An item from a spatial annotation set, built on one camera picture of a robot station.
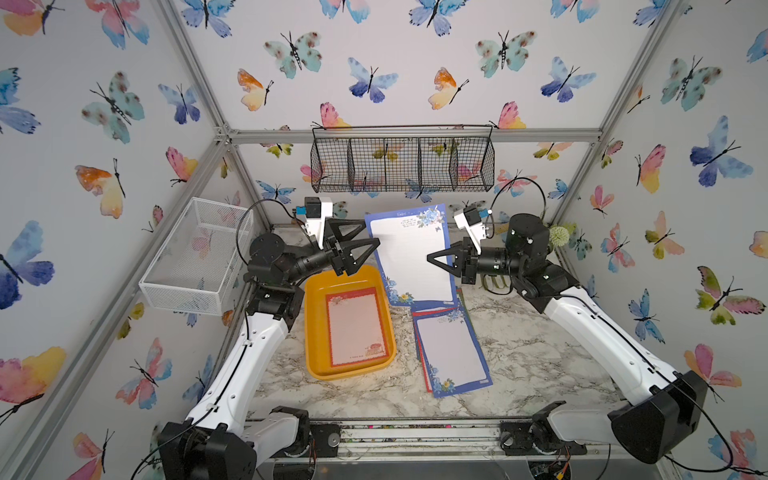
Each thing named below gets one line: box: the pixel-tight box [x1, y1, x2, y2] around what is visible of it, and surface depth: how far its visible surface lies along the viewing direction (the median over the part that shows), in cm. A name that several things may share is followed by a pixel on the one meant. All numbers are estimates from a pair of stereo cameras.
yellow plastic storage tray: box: [304, 265, 396, 380], surface depth 95 cm
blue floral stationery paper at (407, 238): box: [364, 203, 458, 306], surface depth 64 cm
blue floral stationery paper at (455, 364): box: [414, 308, 493, 399], surface depth 88 cm
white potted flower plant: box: [549, 223, 577, 247], surface depth 98 cm
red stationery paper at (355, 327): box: [326, 287, 389, 368], surface depth 95 cm
